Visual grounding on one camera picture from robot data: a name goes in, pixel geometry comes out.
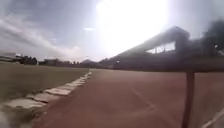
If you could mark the grass field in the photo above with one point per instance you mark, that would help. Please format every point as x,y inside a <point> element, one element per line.
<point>30,78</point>

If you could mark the red running track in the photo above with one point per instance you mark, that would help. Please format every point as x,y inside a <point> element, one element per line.
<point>116,103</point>

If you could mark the grandstand building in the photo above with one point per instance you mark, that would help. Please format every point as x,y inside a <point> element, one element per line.
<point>160,55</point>

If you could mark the dark post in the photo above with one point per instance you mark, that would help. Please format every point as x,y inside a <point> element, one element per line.
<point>188,100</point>

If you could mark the white painted lane lines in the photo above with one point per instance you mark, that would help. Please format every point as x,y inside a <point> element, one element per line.
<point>146,101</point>

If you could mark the pale concrete kerb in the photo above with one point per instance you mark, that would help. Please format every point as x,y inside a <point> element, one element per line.
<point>56,91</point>

